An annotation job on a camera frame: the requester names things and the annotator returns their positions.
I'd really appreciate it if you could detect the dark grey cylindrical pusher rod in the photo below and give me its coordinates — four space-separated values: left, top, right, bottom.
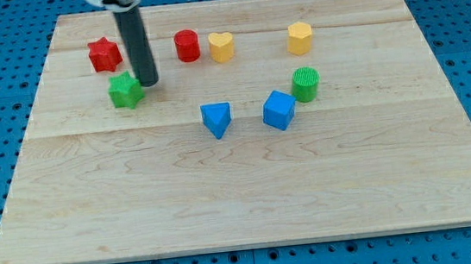
113 6 159 87

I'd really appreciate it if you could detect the red star block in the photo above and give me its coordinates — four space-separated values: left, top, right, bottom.
87 37 122 72

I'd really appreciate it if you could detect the green star block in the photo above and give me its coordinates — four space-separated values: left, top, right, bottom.
108 72 145 109

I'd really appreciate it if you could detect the blue triangle block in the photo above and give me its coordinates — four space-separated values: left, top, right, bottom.
200 102 232 140

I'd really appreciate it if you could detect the red cylinder block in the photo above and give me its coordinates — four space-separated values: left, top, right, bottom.
173 29 201 62

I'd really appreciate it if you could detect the yellow heart block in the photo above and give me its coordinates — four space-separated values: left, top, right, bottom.
207 32 235 63

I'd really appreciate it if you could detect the yellow hexagon block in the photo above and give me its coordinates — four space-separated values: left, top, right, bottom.
286 22 313 56

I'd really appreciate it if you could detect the blue cube block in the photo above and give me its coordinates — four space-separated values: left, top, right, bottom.
262 90 296 131

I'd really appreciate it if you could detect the green cylinder block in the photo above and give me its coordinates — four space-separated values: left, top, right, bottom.
291 66 320 103

